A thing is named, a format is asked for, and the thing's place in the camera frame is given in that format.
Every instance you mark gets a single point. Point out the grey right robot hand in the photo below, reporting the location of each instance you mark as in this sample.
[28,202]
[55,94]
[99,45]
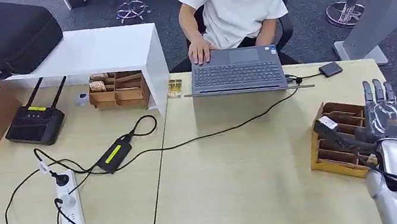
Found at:
[386,117]

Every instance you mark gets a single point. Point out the person's right hand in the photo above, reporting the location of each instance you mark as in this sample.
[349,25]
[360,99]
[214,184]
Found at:
[200,49]

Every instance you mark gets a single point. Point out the dark card with white label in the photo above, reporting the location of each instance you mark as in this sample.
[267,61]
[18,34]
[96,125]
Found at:
[335,133]

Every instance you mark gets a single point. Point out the grey laptop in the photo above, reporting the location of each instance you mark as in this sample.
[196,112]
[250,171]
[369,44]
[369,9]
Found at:
[238,73]

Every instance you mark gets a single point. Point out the gold patterned card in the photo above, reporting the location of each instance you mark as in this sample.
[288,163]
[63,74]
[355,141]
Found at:
[175,89]

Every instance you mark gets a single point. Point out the person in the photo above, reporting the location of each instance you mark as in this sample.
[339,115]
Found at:
[242,8]

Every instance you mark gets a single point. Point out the large slotted wooden card box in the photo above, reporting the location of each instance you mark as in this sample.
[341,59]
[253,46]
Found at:
[339,160]

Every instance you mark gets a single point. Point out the small black external drive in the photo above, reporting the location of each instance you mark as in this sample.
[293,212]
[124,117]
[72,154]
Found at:
[330,69]

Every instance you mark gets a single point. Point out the chrome stool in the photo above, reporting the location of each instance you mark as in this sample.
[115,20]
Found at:
[130,10]

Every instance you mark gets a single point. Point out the small wooden card box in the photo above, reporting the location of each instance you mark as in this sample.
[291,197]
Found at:
[128,96]

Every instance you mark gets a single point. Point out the white desk shelf riser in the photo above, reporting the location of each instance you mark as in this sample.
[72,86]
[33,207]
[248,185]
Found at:
[93,52]

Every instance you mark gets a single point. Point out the patterned card stack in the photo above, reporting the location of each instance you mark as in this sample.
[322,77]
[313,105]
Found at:
[97,86]

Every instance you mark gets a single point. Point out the small round white device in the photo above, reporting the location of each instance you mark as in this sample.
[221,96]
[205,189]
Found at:
[81,99]

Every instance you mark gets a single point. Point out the black power adapter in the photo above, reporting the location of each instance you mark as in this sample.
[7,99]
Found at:
[113,155]

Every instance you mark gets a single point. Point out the black router with antennas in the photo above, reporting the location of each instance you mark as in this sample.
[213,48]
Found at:
[35,127]

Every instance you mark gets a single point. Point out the white power strip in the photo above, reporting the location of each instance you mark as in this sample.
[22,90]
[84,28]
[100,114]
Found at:
[71,215]

